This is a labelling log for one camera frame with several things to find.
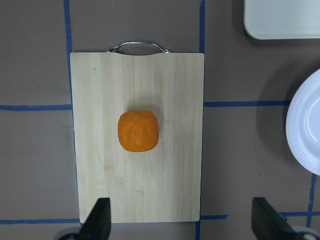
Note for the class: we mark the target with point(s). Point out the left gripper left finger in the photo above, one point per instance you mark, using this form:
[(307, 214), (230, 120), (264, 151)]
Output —
[(98, 223)]

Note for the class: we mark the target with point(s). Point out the cream bear tray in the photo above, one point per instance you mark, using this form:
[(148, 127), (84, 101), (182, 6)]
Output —
[(282, 19)]

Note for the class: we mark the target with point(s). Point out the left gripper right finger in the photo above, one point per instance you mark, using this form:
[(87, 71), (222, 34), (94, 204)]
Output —
[(267, 223)]

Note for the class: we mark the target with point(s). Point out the bamboo cutting board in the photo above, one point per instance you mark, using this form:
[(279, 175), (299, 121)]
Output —
[(160, 185)]

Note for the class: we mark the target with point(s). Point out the white ribbed plate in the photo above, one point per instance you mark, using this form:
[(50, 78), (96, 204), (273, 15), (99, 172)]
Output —
[(302, 126)]

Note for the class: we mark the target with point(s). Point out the orange fruit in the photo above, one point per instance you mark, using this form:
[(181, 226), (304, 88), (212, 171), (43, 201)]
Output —
[(138, 130)]

